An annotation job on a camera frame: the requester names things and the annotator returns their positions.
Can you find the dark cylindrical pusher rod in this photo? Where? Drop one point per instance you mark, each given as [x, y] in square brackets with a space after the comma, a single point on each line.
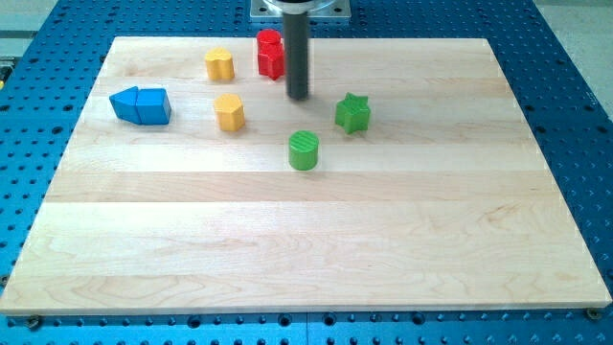
[296, 35]

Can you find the red star block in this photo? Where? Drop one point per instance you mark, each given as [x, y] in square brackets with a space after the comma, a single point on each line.
[271, 61]

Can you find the light wooden board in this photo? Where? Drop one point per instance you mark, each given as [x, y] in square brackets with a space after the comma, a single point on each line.
[445, 202]

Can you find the green cylinder block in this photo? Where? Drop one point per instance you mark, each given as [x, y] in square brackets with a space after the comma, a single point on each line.
[303, 150]

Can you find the blue triangle block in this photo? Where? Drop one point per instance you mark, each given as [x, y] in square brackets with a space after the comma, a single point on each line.
[124, 105]

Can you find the red cylinder block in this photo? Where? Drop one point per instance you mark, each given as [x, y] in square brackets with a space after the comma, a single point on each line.
[267, 38]

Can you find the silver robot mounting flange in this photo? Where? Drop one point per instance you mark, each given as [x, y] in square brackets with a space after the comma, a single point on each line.
[270, 10]

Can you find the green star block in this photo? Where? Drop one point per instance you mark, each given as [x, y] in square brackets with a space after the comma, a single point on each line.
[353, 113]

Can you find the yellow heart block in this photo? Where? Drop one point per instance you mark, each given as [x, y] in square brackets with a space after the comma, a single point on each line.
[219, 64]

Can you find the blue cube block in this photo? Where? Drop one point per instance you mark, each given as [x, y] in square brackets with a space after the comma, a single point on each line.
[153, 106]

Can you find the yellow hexagon block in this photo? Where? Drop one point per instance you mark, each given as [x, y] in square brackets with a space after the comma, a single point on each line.
[229, 112]

